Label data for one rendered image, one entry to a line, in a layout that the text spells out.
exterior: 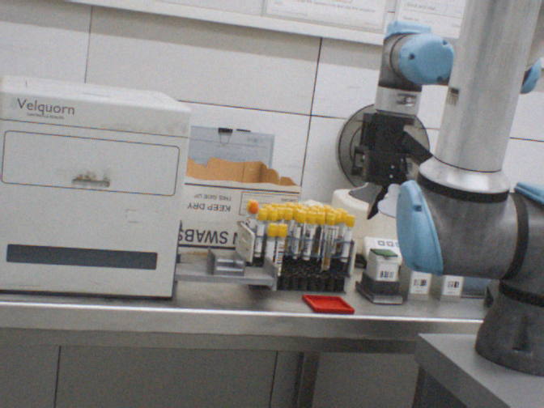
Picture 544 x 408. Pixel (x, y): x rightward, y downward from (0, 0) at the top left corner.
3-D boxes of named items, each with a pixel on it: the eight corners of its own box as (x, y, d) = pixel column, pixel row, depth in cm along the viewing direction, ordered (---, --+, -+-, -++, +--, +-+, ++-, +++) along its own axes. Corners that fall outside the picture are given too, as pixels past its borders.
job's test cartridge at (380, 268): (373, 291, 149) (379, 257, 148) (363, 283, 153) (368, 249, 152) (394, 293, 150) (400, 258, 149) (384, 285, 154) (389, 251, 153)
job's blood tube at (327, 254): (320, 283, 153) (329, 229, 152) (318, 281, 155) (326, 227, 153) (327, 284, 154) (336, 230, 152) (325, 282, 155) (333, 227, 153)
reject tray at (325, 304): (315, 312, 137) (315, 308, 137) (301, 299, 144) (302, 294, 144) (354, 313, 139) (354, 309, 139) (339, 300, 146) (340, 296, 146)
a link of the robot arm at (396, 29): (393, 19, 138) (380, 19, 146) (383, 87, 140) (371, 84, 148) (440, 25, 139) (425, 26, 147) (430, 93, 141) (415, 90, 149)
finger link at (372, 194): (341, 205, 157) (358, 170, 151) (371, 207, 159) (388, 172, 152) (344, 218, 155) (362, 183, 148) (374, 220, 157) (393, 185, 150)
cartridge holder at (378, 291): (372, 303, 147) (376, 283, 146) (354, 287, 155) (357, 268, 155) (401, 304, 148) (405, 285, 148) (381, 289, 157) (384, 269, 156)
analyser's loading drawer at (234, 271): (149, 285, 133) (153, 252, 132) (143, 273, 139) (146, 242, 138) (275, 291, 139) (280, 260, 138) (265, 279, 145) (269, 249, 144)
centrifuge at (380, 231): (348, 269, 168) (357, 208, 166) (320, 234, 197) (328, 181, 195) (465, 280, 172) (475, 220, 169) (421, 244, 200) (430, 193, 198)
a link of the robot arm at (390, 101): (410, 90, 149) (431, 94, 142) (405, 116, 150) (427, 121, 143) (370, 84, 147) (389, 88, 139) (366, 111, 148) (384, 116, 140)
